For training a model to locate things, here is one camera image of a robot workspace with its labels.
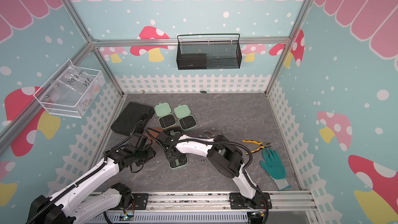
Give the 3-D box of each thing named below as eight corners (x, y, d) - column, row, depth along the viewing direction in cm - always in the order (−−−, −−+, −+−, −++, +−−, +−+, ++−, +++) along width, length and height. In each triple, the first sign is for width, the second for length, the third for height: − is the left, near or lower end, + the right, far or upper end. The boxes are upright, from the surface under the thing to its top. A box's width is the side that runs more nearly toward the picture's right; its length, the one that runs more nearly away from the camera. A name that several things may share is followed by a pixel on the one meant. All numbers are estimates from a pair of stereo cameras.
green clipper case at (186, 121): (182, 132, 101) (181, 131, 100) (172, 109, 114) (171, 107, 112) (199, 126, 104) (199, 124, 103) (187, 103, 117) (187, 102, 115)
